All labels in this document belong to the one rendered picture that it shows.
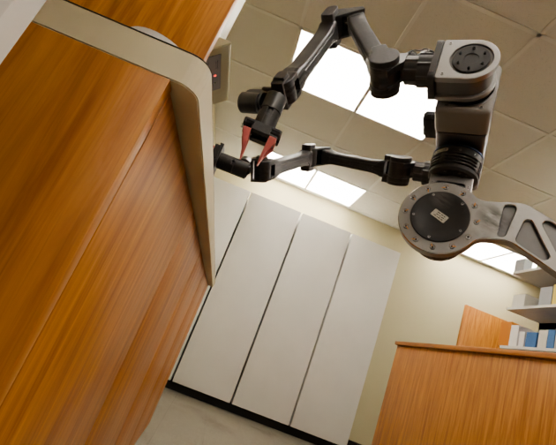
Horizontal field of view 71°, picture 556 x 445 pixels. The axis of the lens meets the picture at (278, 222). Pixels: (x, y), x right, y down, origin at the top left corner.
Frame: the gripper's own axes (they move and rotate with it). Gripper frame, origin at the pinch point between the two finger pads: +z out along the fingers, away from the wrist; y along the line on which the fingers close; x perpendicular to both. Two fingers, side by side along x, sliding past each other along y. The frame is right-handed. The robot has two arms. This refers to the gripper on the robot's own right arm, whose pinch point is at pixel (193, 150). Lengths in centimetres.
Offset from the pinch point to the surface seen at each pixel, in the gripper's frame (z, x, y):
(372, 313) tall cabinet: -179, -294, 17
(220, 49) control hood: 1.7, 17.7, 28.0
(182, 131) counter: -16, 77, -29
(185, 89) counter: -18, 87, -29
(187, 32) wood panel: 9.5, 26.8, 22.5
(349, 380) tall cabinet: -174, -293, -57
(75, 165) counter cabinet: -12, 88, -41
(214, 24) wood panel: 3.6, 26.7, 28.6
